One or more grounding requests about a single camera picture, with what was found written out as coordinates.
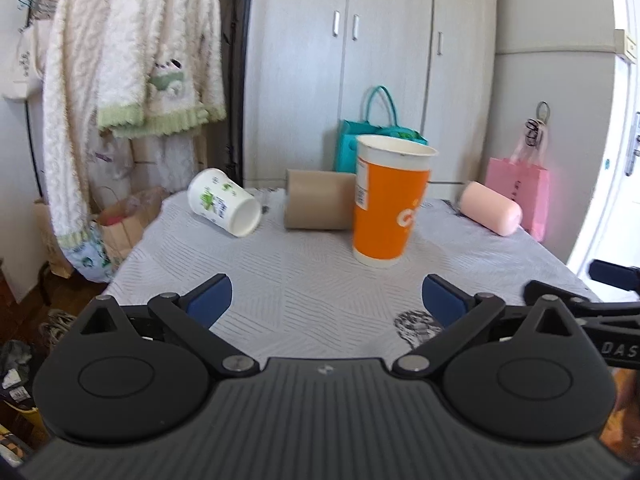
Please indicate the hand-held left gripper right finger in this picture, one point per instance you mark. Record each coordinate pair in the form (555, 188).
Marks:
(442, 301)

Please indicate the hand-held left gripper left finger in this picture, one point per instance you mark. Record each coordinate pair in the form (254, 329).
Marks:
(212, 301)

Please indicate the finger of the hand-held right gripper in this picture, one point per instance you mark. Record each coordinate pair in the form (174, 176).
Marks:
(612, 274)
(600, 307)

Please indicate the white cup with green print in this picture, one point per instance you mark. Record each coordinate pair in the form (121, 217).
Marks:
(220, 201)

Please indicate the pink cup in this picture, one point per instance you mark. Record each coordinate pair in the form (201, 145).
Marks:
(490, 207)

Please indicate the orange paper cup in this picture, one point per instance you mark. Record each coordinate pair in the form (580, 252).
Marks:
(385, 210)

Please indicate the tan paper cup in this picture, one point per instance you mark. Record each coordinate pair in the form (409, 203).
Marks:
(315, 201)

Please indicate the grey patterned tablecloth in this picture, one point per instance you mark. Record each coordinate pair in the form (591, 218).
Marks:
(310, 270)

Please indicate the brown paper bag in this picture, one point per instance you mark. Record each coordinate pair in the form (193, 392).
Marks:
(125, 225)

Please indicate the pink gift bag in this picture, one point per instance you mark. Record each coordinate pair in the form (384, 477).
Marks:
(530, 187)

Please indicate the white door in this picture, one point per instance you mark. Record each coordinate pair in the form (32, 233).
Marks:
(600, 135)

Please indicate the grey sneaker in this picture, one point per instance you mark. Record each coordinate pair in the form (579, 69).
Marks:
(56, 330)

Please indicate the teal tote bag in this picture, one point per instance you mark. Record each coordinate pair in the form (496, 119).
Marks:
(347, 146)

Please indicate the dark cloth pile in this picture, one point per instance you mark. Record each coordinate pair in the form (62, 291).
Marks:
(15, 365)

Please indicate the black stand pole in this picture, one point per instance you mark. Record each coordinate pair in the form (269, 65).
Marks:
(234, 85)

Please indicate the white wardrobe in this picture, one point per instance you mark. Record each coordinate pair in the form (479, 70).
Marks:
(390, 60)

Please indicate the cream fluffy bathrobe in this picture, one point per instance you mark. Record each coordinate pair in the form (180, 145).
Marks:
(100, 60)

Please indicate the white printed cloth bag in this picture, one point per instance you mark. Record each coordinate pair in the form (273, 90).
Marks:
(22, 67)

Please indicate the beige wall switch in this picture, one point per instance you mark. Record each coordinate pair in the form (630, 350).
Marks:
(626, 46)

